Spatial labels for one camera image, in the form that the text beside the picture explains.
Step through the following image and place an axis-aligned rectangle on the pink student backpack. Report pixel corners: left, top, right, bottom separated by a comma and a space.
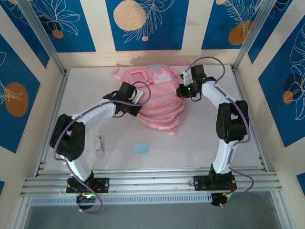
112, 61, 189, 136

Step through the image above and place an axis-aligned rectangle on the light blue eraser pad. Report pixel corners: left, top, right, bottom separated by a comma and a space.
132, 143, 149, 154

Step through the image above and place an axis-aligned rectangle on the small white bottle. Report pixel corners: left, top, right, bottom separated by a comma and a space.
95, 135, 106, 160

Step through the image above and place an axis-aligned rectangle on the black base connector block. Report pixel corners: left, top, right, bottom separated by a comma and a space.
75, 192, 96, 211
211, 192, 233, 208

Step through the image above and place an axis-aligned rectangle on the aluminium table side rail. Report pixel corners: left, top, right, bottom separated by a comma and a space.
231, 65, 269, 171
34, 68, 70, 177

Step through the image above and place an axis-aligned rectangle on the aluminium frame post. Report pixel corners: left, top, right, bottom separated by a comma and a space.
18, 0, 67, 74
233, 0, 278, 72

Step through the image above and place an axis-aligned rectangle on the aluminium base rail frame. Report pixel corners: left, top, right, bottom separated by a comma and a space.
20, 168, 283, 198

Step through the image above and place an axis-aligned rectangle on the grey slotted cable duct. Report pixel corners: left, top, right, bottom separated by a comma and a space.
30, 192, 213, 206

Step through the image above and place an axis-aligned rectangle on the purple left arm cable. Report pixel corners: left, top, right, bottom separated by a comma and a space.
52, 81, 151, 214

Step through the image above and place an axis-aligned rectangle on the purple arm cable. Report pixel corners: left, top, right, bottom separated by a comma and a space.
189, 56, 254, 208
52, 81, 151, 214

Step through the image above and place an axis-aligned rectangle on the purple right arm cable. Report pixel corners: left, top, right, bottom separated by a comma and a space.
189, 56, 254, 208

